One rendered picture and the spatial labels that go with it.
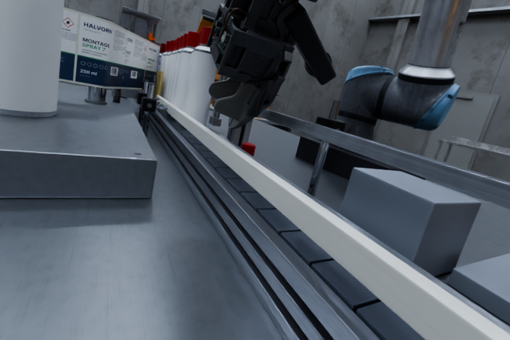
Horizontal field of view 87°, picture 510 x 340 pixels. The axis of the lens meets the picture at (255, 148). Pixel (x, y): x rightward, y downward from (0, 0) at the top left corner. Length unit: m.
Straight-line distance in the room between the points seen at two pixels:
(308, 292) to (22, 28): 0.45
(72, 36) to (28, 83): 0.25
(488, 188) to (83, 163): 0.34
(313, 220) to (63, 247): 0.20
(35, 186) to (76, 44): 0.42
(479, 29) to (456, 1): 8.29
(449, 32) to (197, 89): 0.53
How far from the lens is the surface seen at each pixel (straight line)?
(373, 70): 0.78
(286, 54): 0.32
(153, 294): 0.23
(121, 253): 0.26
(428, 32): 0.72
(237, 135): 0.69
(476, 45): 8.89
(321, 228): 0.18
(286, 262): 0.20
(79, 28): 0.71
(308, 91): 8.13
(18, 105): 0.49
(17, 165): 0.34
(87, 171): 0.34
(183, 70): 0.65
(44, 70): 0.49
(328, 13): 8.52
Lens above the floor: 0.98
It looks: 11 degrees down
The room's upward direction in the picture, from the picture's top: 13 degrees clockwise
